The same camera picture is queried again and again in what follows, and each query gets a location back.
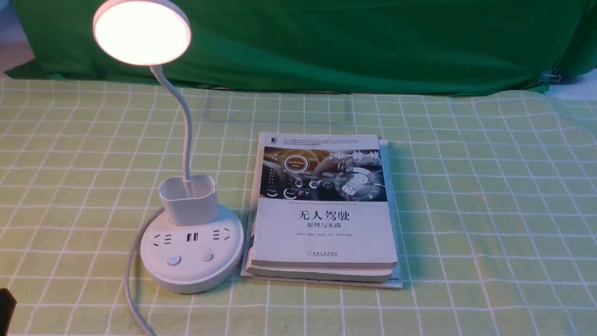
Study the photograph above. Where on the green checkered tablecloth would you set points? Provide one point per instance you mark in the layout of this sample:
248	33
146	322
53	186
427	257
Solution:
495	200

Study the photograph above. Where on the metal binder clip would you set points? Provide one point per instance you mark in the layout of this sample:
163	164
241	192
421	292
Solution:
548	77

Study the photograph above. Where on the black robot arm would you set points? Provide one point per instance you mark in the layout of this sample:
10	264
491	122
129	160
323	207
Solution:
8	304

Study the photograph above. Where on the top book self-driving cover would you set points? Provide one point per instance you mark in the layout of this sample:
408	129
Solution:
322	224

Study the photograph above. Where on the green backdrop cloth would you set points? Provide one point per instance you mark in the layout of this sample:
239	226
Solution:
443	47

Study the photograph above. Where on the white desk lamp with sockets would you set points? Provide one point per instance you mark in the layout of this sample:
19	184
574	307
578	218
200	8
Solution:
194	243

